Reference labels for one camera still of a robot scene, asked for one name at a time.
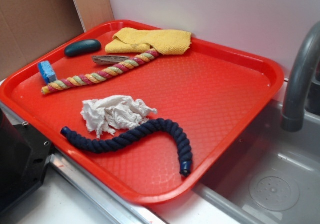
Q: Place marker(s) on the blue sponge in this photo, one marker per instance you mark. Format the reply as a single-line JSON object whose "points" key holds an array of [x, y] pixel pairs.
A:
{"points": [[47, 72]]}

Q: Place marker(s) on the grey wood piece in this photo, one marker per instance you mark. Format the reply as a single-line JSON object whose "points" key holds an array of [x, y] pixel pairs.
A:
{"points": [[108, 59]]}

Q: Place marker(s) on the red plastic tray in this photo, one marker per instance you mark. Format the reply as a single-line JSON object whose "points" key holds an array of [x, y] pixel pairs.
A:
{"points": [[212, 91]]}

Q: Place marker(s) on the grey faucet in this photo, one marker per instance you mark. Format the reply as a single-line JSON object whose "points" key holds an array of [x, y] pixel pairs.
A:
{"points": [[302, 92]]}

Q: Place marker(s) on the yellow cloth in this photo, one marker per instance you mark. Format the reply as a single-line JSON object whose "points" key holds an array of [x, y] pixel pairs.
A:
{"points": [[165, 42]]}

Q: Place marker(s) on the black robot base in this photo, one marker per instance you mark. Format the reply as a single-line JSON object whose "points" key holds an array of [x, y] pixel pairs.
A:
{"points": [[24, 156]]}

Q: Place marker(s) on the brown cardboard panel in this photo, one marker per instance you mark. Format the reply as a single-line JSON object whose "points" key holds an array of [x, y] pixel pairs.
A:
{"points": [[31, 28]]}

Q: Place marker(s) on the grey plastic sink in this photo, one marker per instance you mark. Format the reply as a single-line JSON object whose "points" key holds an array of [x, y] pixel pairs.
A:
{"points": [[268, 175]]}

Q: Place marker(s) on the dark green oval soap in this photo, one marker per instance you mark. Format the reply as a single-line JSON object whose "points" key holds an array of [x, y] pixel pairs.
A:
{"points": [[82, 47]]}

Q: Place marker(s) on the white crumpled cloth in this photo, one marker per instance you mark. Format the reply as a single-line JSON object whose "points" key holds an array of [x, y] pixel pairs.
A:
{"points": [[114, 113]]}

